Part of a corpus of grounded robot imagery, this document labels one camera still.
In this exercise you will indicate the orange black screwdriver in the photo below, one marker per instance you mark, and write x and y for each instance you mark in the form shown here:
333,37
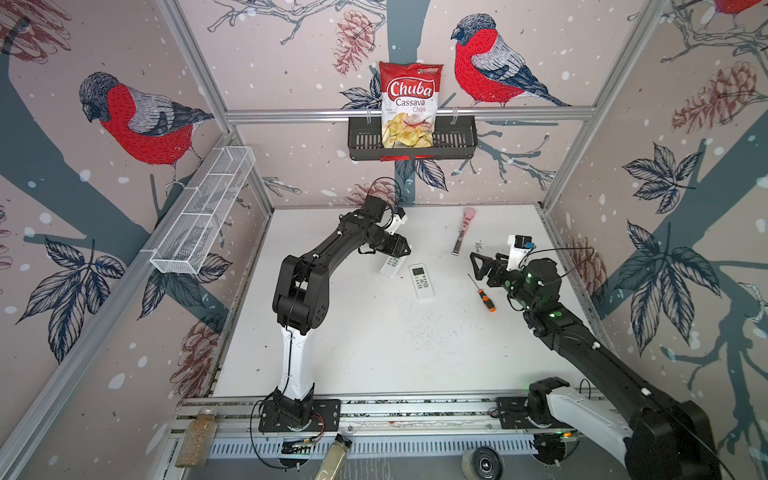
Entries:
487,302

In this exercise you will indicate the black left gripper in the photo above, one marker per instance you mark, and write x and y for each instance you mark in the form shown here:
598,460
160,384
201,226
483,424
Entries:
397,240

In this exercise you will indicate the black wire basket shelf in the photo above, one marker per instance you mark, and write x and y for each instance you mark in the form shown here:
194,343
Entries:
447,138

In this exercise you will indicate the brown grain filled bottle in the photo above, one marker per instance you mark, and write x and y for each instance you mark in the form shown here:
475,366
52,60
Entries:
197,440

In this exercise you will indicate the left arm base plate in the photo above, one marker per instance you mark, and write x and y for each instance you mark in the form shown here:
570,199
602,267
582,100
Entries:
280,414

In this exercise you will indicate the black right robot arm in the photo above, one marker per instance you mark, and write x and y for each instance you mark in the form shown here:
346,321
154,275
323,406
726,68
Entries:
650,433

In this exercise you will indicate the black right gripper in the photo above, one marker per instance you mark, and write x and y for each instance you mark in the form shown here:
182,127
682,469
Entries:
486,267

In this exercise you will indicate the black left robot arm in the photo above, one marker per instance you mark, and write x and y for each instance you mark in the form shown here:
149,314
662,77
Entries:
302,296

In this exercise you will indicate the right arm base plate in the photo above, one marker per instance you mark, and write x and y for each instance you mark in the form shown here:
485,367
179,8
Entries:
512,413

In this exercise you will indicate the white remote control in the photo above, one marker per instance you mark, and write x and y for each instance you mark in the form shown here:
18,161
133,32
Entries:
423,286
391,266

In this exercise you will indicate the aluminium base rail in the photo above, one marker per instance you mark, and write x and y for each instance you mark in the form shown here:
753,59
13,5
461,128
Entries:
378,425

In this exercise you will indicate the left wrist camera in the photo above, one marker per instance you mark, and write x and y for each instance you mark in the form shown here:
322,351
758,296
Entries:
399,217

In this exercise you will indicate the red cassava chips bag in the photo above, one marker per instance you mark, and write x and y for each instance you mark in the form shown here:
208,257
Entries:
409,104

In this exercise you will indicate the beige grain filled bottle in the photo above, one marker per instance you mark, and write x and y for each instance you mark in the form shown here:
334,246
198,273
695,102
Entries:
334,460

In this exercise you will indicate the white mesh wire tray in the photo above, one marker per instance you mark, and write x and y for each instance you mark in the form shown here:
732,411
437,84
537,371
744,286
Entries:
194,232

